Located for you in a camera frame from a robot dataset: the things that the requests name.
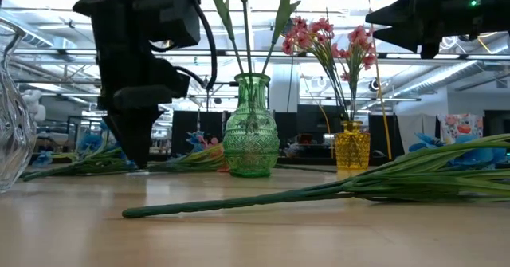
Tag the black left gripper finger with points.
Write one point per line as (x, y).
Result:
(135, 139)

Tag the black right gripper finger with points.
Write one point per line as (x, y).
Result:
(402, 38)
(400, 10)

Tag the pink artificial flower bunch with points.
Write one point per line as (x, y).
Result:
(187, 161)
(360, 36)
(303, 40)

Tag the green stems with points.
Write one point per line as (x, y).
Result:
(283, 16)

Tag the white artificial tulip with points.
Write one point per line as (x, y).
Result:
(247, 40)
(223, 16)

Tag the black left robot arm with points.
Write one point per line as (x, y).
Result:
(171, 16)

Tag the green glass vase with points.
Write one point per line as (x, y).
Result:
(251, 139)

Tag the clear glass vase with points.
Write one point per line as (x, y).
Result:
(16, 139)

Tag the yellow glass vase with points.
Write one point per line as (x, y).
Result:
(352, 147)

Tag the long ceiling light bar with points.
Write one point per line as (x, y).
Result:
(398, 56)

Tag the white partition panel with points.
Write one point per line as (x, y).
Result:
(414, 127)

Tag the floral patterned cloth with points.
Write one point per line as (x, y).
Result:
(460, 127)

